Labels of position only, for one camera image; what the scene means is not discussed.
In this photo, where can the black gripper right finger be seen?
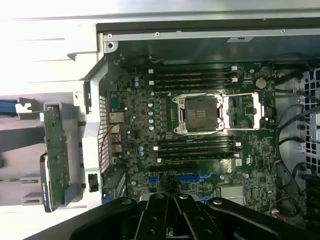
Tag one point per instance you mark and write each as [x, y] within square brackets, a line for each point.
[195, 220]

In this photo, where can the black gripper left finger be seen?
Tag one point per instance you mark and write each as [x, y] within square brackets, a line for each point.
[152, 220]

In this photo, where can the blue expansion slot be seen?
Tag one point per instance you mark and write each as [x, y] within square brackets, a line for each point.
[187, 179]

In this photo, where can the silver chipset heatsink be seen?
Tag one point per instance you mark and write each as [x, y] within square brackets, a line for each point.
[232, 192]

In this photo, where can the long black expansion slot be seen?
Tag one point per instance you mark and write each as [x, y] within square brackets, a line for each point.
[175, 167]

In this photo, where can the black RAM slot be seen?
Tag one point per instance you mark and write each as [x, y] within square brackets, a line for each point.
[197, 153]
[192, 88]
[192, 81]
[197, 146]
[192, 75]
[192, 69]
[197, 140]

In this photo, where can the green motherboard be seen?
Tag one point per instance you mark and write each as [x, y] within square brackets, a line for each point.
[260, 155]

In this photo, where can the CPU socket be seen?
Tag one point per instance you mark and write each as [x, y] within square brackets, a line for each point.
[200, 112]

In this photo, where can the grey parts rack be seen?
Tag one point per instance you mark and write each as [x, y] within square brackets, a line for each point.
[72, 140]

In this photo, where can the black fan shroud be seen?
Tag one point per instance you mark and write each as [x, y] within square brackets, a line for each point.
[313, 200]

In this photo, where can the coin cell battery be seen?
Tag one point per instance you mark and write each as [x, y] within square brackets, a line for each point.
[261, 83]

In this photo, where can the perforated metal drive cage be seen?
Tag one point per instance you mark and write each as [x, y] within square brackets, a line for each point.
[312, 120]

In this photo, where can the open dark PC case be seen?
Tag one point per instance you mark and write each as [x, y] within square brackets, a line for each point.
[200, 51]

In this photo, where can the hard disk with blue rails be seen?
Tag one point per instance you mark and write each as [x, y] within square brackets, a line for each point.
[7, 106]

